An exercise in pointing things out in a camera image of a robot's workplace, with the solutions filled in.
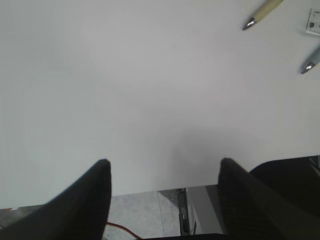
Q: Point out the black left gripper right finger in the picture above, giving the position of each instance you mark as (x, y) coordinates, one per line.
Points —
(277, 200)

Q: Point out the light blue ballpoint pen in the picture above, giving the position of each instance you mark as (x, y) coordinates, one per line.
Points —
(311, 62)

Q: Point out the clear plastic ruler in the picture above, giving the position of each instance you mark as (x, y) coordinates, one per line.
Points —
(313, 22)

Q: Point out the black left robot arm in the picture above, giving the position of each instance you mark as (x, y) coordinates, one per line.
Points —
(277, 200)

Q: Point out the grey metal table frame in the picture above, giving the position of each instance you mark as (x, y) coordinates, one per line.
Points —
(200, 211)

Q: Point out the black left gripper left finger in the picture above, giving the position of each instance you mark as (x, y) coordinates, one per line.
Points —
(79, 213)

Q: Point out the cream white ballpoint pen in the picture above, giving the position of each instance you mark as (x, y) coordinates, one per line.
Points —
(267, 7)

